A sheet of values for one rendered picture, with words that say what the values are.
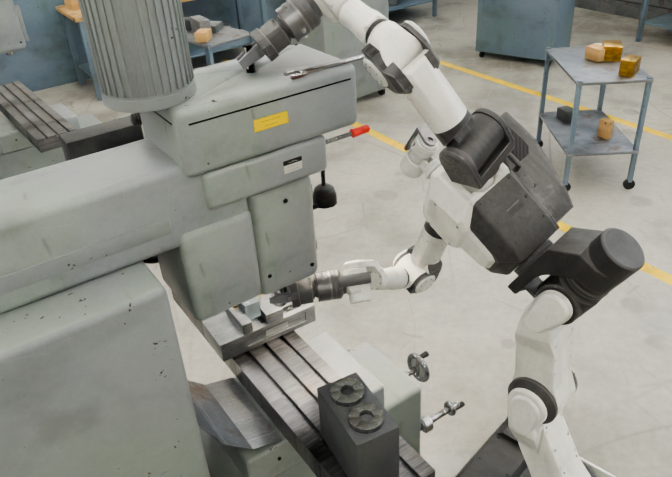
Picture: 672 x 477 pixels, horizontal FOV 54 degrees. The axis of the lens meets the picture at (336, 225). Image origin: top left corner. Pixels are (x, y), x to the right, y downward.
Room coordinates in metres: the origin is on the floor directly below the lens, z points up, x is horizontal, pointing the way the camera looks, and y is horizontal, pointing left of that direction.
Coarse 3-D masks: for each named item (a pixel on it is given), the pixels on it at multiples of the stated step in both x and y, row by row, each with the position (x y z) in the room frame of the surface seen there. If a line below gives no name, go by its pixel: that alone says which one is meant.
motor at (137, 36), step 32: (96, 0) 1.30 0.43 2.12; (128, 0) 1.29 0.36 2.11; (160, 0) 1.33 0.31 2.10; (96, 32) 1.31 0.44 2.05; (128, 32) 1.29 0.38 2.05; (160, 32) 1.31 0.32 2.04; (96, 64) 1.33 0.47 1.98; (128, 64) 1.29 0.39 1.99; (160, 64) 1.31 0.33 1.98; (128, 96) 1.30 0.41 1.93; (160, 96) 1.30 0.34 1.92
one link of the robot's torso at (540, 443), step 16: (512, 400) 1.25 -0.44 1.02; (528, 400) 1.22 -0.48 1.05; (512, 416) 1.25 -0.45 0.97; (528, 416) 1.22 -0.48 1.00; (544, 416) 1.20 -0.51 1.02; (560, 416) 1.29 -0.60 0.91; (512, 432) 1.27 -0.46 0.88; (528, 432) 1.21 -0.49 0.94; (544, 432) 1.23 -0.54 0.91; (560, 432) 1.26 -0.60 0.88; (528, 448) 1.26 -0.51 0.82; (544, 448) 1.23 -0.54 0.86; (560, 448) 1.23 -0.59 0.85; (528, 464) 1.25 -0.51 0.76; (544, 464) 1.22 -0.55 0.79; (560, 464) 1.20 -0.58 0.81; (576, 464) 1.23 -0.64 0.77
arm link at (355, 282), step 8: (336, 272) 1.54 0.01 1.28; (344, 272) 1.55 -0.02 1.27; (352, 272) 1.54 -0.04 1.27; (360, 272) 1.55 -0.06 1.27; (368, 272) 1.52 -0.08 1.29; (336, 280) 1.52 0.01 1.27; (344, 280) 1.50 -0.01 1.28; (352, 280) 1.50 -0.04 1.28; (360, 280) 1.50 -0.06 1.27; (368, 280) 1.50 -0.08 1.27; (336, 288) 1.50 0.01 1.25; (344, 288) 1.52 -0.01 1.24; (352, 288) 1.51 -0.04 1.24; (360, 288) 1.51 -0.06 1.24; (368, 288) 1.52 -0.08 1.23; (336, 296) 1.50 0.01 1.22; (352, 296) 1.51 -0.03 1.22; (360, 296) 1.50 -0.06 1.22; (368, 296) 1.51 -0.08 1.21
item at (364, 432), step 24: (336, 384) 1.25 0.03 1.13; (360, 384) 1.25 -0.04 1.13; (336, 408) 1.18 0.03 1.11; (360, 408) 1.16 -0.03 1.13; (384, 408) 1.17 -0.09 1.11; (336, 432) 1.16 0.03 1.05; (360, 432) 1.10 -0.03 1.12; (384, 432) 1.10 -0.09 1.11; (336, 456) 1.17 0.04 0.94; (360, 456) 1.06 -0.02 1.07; (384, 456) 1.09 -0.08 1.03
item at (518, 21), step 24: (360, 0) 6.18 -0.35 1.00; (384, 0) 6.37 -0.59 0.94; (480, 0) 7.40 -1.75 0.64; (504, 0) 7.23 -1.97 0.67; (528, 0) 7.07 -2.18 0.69; (552, 0) 6.92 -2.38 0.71; (336, 24) 6.00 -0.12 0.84; (480, 24) 7.39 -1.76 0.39; (504, 24) 7.22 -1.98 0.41; (528, 24) 7.06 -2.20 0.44; (552, 24) 6.90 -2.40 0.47; (312, 48) 6.06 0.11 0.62; (336, 48) 5.99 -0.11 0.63; (360, 48) 6.17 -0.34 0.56; (480, 48) 7.38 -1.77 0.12; (504, 48) 7.21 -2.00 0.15; (528, 48) 7.04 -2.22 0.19; (360, 72) 6.16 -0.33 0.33; (360, 96) 6.16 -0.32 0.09
